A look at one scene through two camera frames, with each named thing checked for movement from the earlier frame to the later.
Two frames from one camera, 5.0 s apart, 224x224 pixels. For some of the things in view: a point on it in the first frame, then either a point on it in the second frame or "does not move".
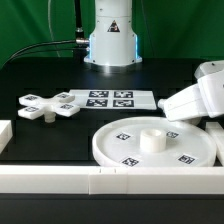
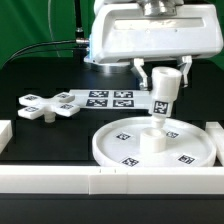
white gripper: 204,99 to 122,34
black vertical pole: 80,41 does not move
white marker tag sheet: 114,99 does not move
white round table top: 154,141 does not move
